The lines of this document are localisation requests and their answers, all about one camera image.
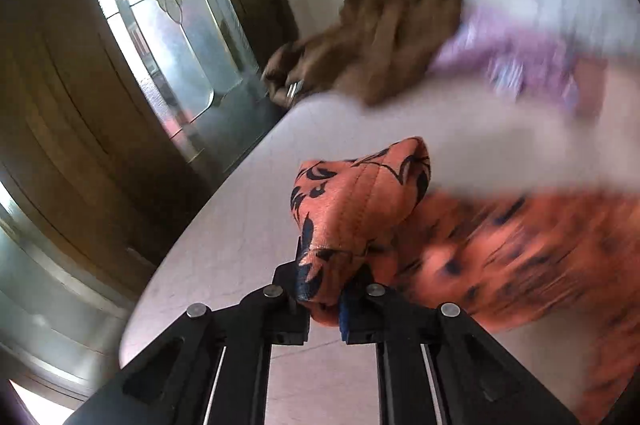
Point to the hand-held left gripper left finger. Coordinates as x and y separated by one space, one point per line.
287 305

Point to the purple floral cloth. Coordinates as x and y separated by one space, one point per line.
500 50

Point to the orange black floral garment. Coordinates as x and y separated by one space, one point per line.
350 205

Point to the bed with pink quilted cover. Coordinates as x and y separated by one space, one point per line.
240 225

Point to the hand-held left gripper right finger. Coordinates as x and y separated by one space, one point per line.
344 321

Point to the brown cloth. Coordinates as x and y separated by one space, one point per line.
380 40

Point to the stained glass side window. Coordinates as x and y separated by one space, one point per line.
30 295

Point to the wooden door with stained glass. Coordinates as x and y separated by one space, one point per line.
165 30

